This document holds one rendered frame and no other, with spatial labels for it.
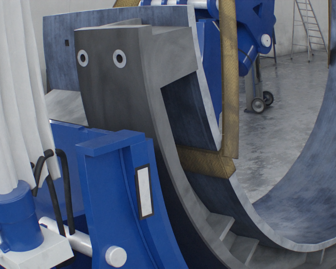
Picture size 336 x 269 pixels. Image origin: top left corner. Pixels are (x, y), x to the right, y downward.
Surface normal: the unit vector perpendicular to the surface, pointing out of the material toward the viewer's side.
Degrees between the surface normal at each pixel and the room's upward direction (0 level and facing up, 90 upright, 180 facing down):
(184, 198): 90
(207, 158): 115
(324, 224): 5
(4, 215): 96
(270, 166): 0
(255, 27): 90
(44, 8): 90
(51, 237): 8
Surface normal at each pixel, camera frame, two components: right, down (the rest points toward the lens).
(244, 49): 0.28, -0.31
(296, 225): 0.00, -0.98
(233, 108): 0.85, -0.07
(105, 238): 0.74, 0.11
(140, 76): -0.67, 0.34
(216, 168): -0.59, 0.61
